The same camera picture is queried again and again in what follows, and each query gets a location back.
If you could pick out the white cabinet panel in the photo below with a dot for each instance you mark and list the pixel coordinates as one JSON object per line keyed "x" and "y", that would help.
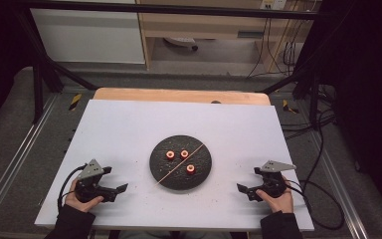
{"x": 89, "y": 36}

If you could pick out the light wooden desk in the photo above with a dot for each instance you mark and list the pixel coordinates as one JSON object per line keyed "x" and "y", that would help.
{"x": 209, "y": 25}

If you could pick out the person's right hand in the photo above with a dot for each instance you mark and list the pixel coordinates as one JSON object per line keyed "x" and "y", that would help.
{"x": 280, "y": 202}

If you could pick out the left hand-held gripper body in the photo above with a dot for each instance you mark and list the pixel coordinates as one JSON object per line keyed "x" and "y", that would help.
{"x": 91, "y": 171}

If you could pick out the person's left hand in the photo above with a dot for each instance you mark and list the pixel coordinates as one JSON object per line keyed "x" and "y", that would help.
{"x": 79, "y": 203}

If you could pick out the white chair base with caster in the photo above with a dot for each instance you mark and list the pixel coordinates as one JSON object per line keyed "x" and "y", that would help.
{"x": 182, "y": 41}

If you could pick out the black metal frame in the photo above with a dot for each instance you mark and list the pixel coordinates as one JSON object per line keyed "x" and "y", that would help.
{"x": 165, "y": 8}

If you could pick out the yellow black floor tape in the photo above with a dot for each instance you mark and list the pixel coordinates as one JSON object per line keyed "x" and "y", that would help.
{"x": 75, "y": 102}
{"x": 289, "y": 107}

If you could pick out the white board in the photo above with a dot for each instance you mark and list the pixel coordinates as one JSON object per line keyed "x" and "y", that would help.
{"x": 119, "y": 132}

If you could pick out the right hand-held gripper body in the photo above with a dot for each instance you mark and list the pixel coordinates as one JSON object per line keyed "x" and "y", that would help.
{"x": 273, "y": 181}

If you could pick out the round black speckled plate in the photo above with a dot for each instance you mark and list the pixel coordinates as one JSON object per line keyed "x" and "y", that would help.
{"x": 179, "y": 179}

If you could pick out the aluminium floor rail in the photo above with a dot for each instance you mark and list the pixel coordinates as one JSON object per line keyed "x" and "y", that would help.
{"x": 336, "y": 179}
{"x": 16, "y": 159}

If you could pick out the wooden table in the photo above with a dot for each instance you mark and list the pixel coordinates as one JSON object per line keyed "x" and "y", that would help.
{"x": 179, "y": 95}

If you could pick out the white power strip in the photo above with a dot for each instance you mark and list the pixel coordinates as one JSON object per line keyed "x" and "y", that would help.
{"x": 273, "y": 4}

